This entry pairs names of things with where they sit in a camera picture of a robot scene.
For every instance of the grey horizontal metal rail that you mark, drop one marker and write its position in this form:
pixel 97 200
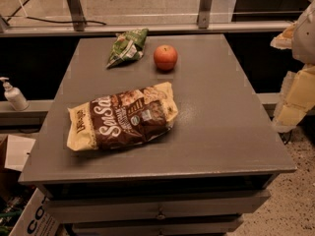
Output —
pixel 111 30

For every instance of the metal railing post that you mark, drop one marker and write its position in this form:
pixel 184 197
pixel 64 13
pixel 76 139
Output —
pixel 204 11
pixel 77 15

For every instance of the grey drawer cabinet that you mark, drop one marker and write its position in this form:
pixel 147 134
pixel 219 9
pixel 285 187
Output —
pixel 199 179

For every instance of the right metal railing post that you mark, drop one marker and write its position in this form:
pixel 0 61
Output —
pixel 204 11

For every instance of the left metal railing post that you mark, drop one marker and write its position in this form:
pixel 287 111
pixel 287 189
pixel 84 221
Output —
pixel 77 15

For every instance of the red apple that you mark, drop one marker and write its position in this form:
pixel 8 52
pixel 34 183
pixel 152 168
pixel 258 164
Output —
pixel 165 57

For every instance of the brown cardboard box with flap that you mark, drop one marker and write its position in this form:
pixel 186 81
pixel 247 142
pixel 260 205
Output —
pixel 14 152

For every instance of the white pump bottle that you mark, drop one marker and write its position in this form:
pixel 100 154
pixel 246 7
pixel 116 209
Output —
pixel 14 95

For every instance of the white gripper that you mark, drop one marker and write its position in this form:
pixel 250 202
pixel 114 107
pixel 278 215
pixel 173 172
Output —
pixel 305 38

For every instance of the brown and yellow bread bag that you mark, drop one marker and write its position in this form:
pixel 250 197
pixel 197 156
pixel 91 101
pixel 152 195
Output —
pixel 124 119

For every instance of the white cardboard box with lettering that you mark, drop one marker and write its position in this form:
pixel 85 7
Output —
pixel 35 220

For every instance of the green snack bag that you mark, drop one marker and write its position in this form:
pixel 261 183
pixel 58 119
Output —
pixel 128 46

